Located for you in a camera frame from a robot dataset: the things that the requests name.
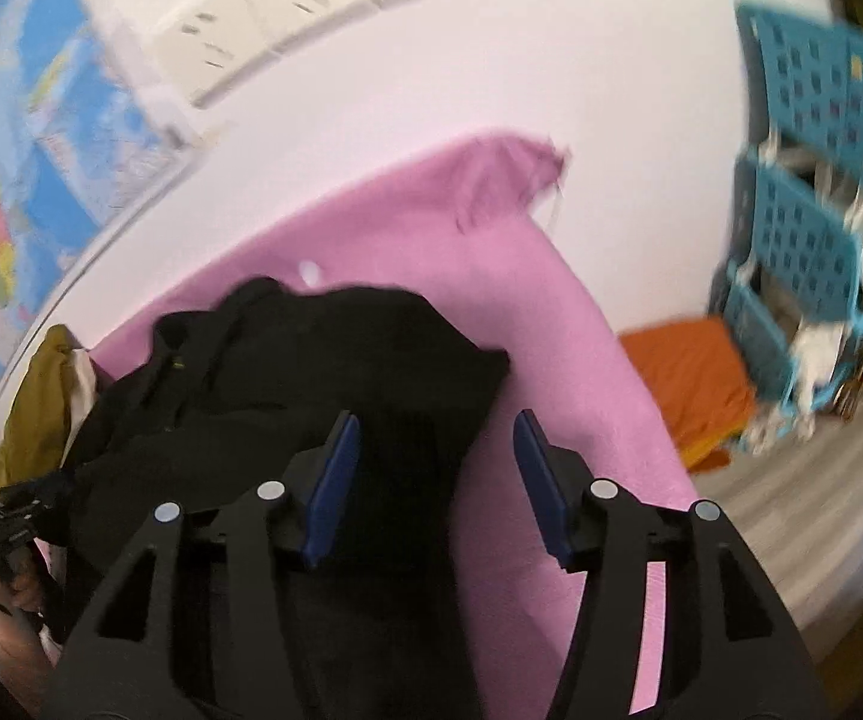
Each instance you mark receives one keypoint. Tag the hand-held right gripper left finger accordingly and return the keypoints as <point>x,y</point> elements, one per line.
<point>334,484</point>

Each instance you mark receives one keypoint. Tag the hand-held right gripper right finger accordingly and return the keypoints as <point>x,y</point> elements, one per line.
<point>544,487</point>

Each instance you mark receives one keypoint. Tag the black garment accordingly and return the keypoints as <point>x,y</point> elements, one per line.
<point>289,360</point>

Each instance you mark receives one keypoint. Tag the person's left forearm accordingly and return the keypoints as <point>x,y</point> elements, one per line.
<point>15,656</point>

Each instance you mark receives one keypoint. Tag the person's left hand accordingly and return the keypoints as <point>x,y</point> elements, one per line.
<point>23,589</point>

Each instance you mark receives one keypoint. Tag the olive folded garment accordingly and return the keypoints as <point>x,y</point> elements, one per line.
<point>34,420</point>

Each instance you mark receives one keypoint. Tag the beige folded garment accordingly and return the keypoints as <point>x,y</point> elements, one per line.
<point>80,386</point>

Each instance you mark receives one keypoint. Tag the orange cloth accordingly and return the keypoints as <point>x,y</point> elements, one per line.
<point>690,382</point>

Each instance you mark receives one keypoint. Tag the pink daisy print bedsheet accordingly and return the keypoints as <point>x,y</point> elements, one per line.
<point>439,240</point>

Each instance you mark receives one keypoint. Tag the blue perforated plastic rack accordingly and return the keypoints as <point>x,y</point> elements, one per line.
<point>798,240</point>

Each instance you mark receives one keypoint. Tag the colourful wall map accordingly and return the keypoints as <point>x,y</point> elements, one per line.
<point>26,165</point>

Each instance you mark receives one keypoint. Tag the white wall socket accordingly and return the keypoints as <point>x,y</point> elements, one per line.
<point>304,0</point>
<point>214,45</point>

